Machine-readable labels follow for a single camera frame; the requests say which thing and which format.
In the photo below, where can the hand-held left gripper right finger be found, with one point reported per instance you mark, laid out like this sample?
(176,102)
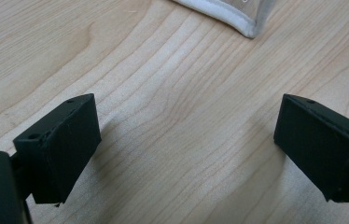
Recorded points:
(322,149)

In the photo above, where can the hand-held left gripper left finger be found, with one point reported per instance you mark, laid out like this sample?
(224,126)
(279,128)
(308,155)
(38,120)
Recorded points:
(60,149)

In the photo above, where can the clear plastic bag white trim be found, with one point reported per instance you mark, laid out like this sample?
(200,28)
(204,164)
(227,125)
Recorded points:
(234,15)

